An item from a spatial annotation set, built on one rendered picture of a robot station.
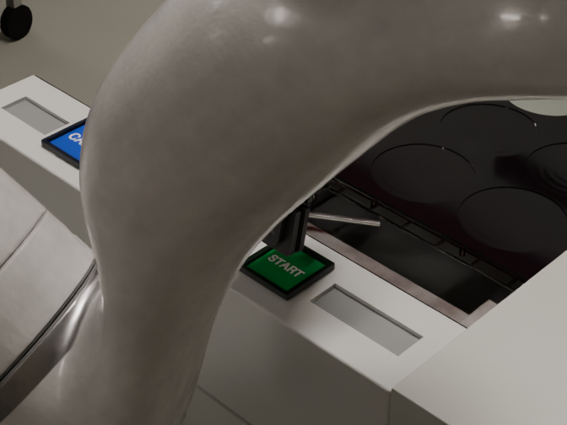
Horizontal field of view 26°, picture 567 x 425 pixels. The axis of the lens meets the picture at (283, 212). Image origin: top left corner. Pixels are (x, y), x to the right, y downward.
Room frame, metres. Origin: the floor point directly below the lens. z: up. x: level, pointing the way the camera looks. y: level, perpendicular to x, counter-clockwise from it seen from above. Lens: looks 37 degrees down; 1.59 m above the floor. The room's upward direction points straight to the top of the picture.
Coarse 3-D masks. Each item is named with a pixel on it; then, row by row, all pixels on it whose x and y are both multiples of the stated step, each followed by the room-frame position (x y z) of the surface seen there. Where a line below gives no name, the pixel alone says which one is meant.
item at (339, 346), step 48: (0, 96) 1.03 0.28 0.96; (48, 96) 1.03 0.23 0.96; (0, 144) 0.96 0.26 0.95; (48, 192) 0.91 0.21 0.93; (240, 288) 0.74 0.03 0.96; (336, 288) 0.75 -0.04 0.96; (384, 288) 0.74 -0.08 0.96; (240, 336) 0.74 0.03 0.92; (288, 336) 0.70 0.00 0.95; (336, 336) 0.69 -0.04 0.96; (384, 336) 0.69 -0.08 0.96; (432, 336) 0.69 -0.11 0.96; (240, 384) 0.74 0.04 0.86; (288, 384) 0.70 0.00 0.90; (336, 384) 0.66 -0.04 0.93; (384, 384) 0.64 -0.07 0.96
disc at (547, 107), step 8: (520, 104) 1.12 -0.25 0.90; (528, 104) 1.12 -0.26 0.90; (536, 104) 1.12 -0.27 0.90; (544, 104) 1.12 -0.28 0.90; (552, 104) 1.12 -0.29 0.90; (560, 104) 1.12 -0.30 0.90; (536, 112) 1.10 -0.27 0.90; (544, 112) 1.10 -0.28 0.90; (552, 112) 1.10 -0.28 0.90; (560, 112) 1.10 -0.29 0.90
